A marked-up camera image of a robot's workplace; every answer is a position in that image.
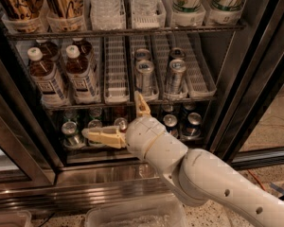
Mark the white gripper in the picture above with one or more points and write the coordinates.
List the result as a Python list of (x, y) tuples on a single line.
[(143, 134)]

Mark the tea bottle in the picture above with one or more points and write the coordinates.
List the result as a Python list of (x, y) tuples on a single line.
[(85, 48), (82, 73), (48, 79), (49, 49)]

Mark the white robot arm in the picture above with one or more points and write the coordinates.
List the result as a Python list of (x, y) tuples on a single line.
[(193, 175)]

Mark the empty white shelf tray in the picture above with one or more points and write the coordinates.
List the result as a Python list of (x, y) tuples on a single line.
[(116, 82)]

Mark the stainless steel fridge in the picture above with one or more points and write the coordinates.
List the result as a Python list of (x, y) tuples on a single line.
[(59, 179)]

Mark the left clear water bottle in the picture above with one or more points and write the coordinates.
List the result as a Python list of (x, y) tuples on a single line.
[(106, 14)]

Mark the fridge glass door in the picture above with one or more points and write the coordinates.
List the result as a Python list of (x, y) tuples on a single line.
[(251, 76)]

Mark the left brown coffee bottle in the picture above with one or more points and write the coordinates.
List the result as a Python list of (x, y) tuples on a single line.
[(22, 10)]

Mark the front left red can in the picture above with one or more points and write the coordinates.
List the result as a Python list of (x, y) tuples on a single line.
[(122, 123)]

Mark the front right green can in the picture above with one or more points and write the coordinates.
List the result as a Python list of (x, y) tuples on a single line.
[(95, 123)]

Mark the front left blue can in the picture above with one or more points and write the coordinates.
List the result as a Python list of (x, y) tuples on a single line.
[(170, 122)]

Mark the blue can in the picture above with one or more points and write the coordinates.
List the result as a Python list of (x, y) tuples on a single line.
[(170, 122), (192, 127)]

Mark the front left silver can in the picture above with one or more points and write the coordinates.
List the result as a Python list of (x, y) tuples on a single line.
[(144, 73)]

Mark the silver can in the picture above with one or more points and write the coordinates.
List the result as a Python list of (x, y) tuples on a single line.
[(144, 73), (177, 53), (175, 75), (142, 54)]

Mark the front left green can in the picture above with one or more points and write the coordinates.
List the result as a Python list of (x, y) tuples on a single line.
[(72, 136)]

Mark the front right silver can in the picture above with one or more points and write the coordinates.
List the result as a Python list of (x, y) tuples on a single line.
[(175, 75)]

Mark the front right blue can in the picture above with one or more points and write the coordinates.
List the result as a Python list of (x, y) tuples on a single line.
[(192, 127)]

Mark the rear left silver can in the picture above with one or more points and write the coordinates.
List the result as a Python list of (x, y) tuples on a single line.
[(142, 54)]

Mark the right empty white tray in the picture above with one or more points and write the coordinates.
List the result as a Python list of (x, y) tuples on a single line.
[(199, 81)]

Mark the rear right silver can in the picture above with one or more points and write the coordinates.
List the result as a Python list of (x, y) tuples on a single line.
[(177, 53)]

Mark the small clear plastic bin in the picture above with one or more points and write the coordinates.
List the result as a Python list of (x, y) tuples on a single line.
[(15, 219)]

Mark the middle wire shelf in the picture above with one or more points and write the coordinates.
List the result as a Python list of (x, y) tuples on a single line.
[(130, 103)]

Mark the wire shelf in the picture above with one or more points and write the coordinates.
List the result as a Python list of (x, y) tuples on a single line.
[(122, 32), (130, 103)]

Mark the upper wire shelf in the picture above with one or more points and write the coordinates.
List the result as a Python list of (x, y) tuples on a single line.
[(122, 32)]

